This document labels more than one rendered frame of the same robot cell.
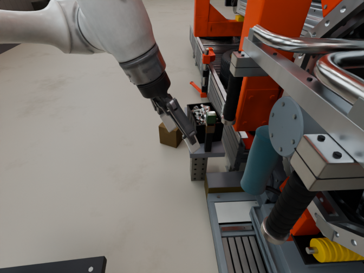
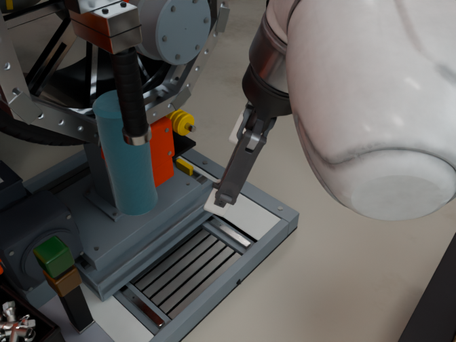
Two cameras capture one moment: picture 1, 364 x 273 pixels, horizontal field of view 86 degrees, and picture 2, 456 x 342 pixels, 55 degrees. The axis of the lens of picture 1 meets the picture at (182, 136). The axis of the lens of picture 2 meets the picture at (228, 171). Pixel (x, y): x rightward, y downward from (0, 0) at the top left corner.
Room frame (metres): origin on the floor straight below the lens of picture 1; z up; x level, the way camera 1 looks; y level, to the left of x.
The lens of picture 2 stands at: (0.79, 0.34, 1.16)
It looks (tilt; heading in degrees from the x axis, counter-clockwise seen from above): 42 degrees down; 225
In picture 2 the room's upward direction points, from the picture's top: straight up
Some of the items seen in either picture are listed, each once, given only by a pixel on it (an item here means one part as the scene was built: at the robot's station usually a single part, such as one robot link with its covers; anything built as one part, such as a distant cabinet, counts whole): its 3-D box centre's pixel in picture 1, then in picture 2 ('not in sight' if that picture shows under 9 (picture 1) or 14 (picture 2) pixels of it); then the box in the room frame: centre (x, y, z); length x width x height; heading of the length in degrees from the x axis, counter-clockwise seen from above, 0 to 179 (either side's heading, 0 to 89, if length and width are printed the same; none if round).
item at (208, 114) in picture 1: (210, 117); (53, 256); (0.69, -0.12, 0.64); 0.04 x 0.04 x 0.04; 3
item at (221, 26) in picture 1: (228, 19); not in sight; (2.77, -0.57, 0.69); 0.52 x 0.17 x 0.35; 93
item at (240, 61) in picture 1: (250, 63); (104, 20); (0.50, -0.17, 0.93); 0.09 x 0.05 x 0.05; 93
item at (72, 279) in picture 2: (209, 127); (62, 276); (0.69, -0.12, 0.59); 0.04 x 0.04 x 0.04; 3
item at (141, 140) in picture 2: (232, 98); (129, 93); (0.50, -0.14, 0.83); 0.04 x 0.04 x 0.16
